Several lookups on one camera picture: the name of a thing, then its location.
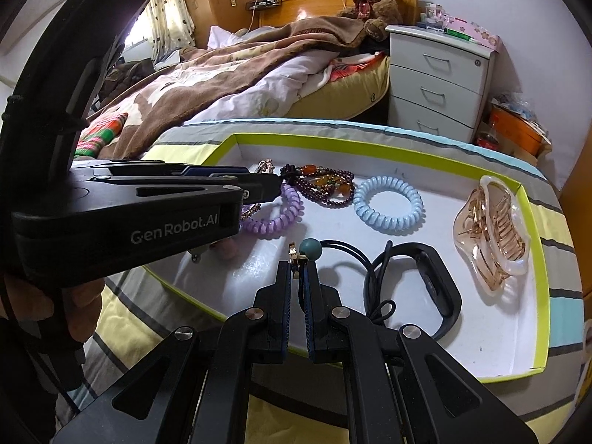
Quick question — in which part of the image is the green cardboard box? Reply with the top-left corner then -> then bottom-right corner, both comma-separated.
104,132 -> 551,384

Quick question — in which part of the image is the blue spiral hair tie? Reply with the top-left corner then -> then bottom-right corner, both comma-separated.
353,176 -> 424,236

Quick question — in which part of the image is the person's left forearm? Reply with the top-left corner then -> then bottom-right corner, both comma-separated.
0,314 -> 93,444

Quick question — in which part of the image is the red green plaid pillow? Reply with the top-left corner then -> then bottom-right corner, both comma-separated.
74,112 -> 129,158

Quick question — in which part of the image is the orange box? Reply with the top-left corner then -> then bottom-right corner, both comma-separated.
488,102 -> 553,158

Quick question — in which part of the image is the dotted curtain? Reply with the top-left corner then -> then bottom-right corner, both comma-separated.
145,0 -> 196,58

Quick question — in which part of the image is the clear pink hair claw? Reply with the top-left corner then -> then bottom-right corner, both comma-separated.
452,176 -> 532,293

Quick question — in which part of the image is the red drink bottle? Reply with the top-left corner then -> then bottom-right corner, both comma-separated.
476,118 -> 502,151

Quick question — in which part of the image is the window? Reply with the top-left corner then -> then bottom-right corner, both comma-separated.
118,9 -> 155,63

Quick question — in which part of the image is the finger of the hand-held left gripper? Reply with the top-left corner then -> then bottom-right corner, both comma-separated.
106,173 -> 284,205
74,159 -> 254,179

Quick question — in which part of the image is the dark red bead bracelet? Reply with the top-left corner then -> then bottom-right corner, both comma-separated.
280,163 -> 357,207

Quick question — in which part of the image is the wooden headboard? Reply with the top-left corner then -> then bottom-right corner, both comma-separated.
259,0 -> 419,28

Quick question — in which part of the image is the yellow mattress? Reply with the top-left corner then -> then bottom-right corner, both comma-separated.
287,53 -> 391,123

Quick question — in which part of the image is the gold hair clip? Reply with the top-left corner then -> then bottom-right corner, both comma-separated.
240,158 -> 278,223

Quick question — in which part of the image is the red striped cloth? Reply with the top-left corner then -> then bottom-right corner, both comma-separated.
321,53 -> 384,88

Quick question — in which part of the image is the black smart band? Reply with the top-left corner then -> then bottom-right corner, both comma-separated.
370,240 -> 463,340

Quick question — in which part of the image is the white drawer nightstand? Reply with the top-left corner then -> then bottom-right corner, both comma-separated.
385,24 -> 491,144

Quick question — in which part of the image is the person's left hand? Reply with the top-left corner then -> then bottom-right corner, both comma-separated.
61,276 -> 105,342

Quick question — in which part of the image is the black hair tie teal bead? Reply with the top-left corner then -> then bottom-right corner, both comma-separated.
287,238 -> 399,330

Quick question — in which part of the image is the clear glass cup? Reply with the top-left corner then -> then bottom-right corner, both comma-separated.
418,4 -> 447,28

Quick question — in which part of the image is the brown patterned blanket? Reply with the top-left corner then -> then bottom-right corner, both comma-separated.
74,16 -> 371,160

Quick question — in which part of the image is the brown teddy bear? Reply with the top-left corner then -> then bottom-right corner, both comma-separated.
335,0 -> 403,42

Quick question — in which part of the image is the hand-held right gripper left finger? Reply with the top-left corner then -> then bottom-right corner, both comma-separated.
53,260 -> 294,444

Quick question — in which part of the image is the purple spiral hair tie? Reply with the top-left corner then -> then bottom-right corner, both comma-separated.
240,182 -> 303,240

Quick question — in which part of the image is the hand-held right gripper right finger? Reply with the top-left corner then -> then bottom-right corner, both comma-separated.
298,259 -> 539,444

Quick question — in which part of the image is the pink floral box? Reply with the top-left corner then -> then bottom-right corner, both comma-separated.
444,14 -> 504,54

